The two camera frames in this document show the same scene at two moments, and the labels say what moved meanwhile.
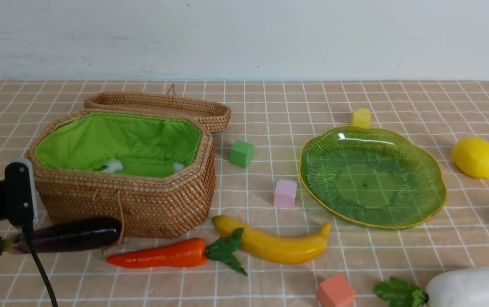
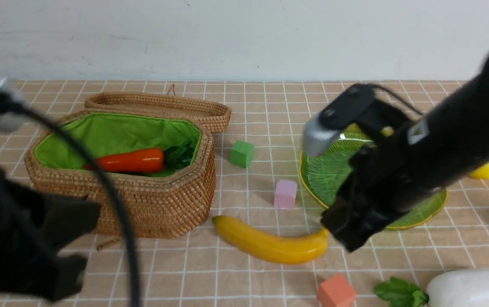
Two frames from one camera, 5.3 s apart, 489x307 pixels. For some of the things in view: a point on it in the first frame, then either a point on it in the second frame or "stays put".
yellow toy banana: (260, 245) stays put
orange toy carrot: (187, 253) to (175, 157)
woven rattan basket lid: (217, 117) stays put
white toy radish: (453, 288) stays put
